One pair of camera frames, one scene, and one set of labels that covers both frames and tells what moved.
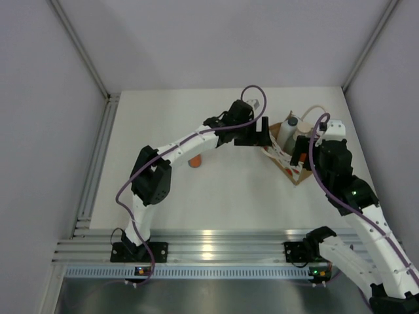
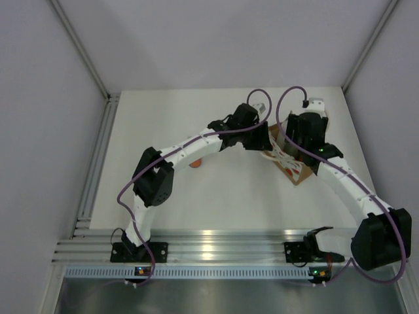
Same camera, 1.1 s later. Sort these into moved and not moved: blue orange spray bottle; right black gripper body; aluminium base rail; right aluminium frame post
Moved: right black gripper body
Not moved: aluminium base rail; blue orange spray bottle; right aluminium frame post
